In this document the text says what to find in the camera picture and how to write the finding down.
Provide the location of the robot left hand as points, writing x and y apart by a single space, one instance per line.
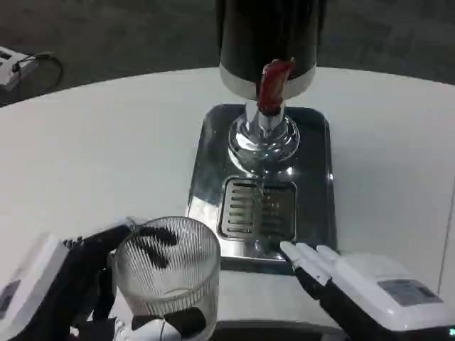
76 270

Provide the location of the clear ribbed glass cup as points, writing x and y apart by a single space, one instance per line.
170 266

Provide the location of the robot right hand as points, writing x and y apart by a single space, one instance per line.
359 287

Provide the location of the black steel drink dispenser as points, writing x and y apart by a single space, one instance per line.
266 71

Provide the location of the white box device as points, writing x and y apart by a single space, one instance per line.
10 68

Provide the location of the steel drain grid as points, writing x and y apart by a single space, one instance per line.
258 209

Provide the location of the steel drip tray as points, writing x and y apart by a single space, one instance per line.
263 184

